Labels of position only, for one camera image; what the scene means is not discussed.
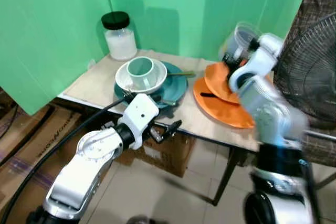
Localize clear plastic cup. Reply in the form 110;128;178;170
219;22;261;62

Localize plain cardboard box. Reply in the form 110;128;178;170
117;125;196;178

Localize small orange plate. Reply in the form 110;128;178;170
204;62;275;105

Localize teal plate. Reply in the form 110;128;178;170
114;61;188;111

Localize black utensil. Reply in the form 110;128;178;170
199;92;224;100

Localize large orange plate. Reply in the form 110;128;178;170
193;77;259;130

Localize mint green mug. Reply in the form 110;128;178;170
127;57;169;91

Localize white bowl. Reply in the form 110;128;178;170
115;60;169;95

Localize black standing fan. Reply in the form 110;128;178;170
272;13;336;131

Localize green backdrop panel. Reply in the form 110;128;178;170
102;0;316;63
0;0;114;116

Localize black table leg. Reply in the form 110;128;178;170
212;147;243;207

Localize brown plaid chair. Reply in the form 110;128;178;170
286;0;336;168

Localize black-lidded jar of white powder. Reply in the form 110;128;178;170
101;11;139;61

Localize printed cardboard box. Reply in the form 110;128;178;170
0;103;114;224

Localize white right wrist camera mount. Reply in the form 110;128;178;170
229;33;286;91

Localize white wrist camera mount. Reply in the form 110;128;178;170
122;93;160;150
229;33;286;91

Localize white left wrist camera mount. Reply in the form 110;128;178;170
122;93;160;150

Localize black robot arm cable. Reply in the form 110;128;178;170
0;94;135;224

